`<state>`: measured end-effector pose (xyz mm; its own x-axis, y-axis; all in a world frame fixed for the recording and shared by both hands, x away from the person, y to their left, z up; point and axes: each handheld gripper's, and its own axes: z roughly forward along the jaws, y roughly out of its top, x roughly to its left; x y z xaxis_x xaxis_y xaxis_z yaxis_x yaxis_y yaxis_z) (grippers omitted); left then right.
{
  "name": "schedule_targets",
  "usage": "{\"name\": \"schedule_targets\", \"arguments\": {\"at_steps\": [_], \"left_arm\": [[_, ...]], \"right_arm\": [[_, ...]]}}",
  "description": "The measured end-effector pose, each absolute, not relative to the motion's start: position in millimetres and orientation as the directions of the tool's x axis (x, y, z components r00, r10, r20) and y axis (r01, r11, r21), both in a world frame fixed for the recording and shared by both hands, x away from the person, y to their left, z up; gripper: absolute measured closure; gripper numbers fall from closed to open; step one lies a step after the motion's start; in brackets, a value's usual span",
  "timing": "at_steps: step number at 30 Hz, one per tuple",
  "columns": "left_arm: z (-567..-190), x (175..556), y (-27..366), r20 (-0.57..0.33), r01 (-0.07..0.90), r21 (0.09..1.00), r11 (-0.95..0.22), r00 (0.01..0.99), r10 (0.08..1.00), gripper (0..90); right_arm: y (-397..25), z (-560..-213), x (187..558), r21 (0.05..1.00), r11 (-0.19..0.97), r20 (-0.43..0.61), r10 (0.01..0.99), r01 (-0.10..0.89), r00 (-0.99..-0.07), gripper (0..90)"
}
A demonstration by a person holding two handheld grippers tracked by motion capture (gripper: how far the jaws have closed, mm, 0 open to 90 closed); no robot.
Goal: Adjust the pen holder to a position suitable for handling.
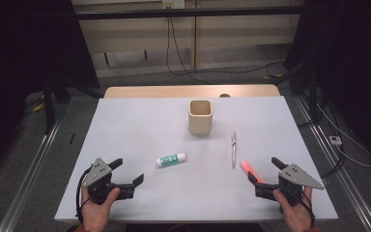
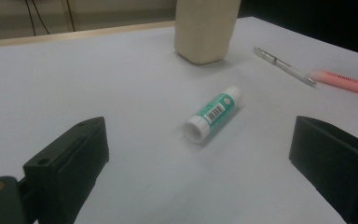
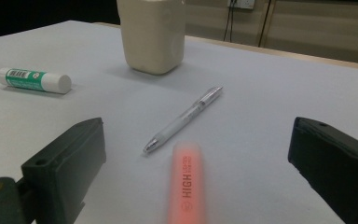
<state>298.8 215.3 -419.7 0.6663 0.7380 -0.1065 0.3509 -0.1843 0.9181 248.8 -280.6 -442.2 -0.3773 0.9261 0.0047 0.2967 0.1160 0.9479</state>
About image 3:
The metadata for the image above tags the black power cable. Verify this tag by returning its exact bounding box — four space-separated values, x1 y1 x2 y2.
223 0 233 42
228 0 237 43

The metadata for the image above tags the green and white glue stick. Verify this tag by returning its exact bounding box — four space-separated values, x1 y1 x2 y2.
0 67 73 95

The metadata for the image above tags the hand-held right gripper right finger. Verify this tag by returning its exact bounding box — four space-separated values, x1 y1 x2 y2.
287 117 358 224

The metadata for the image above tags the beige pen holder cup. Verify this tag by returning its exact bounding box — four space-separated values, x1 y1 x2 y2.
116 0 186 76

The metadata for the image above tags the white wall outlet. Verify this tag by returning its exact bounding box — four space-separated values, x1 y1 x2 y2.
227 0 255 9

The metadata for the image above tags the clear white ballpoint pen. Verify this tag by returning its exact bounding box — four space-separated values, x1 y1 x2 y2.
143 86 224 154

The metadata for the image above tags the orange highlighter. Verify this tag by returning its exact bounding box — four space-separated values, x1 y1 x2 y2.
167 141 207 224

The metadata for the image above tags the white table sheet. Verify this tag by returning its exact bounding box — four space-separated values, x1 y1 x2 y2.
0 20 358 224

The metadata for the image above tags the beige cabinet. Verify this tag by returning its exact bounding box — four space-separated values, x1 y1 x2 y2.
183 0 358 67

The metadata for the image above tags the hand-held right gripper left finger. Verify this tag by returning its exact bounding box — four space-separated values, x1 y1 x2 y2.
21 117 107 224

